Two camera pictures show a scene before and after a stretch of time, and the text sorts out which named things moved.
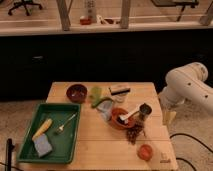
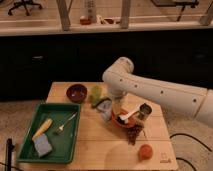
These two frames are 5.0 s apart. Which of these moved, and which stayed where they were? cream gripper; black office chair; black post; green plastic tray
Moved: cream gripper
Stayed: green plastic tray; black office chair; black post
